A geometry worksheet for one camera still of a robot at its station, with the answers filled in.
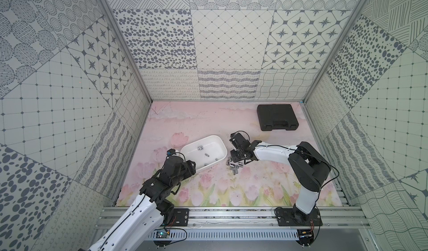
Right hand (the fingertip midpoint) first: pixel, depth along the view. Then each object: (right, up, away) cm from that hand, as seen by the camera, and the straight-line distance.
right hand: (237, 155), depth 94 cm
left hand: (-24, 0, -15) cm, 28 cm away
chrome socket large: (-21, +4, +1) cm, 22 cm away
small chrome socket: (-17, +1, 0) cm, 17 cm away
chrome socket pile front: (-2, -5, -5) cm, 8 cm away
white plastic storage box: (-19, +2, +2) cm, 19 cm away
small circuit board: (-36, -29, -22) cm, 51 cm away
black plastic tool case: (+29, +22, +17) cm, 40 cm away
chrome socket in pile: (-4, -1, -3) cm, 5 cm away
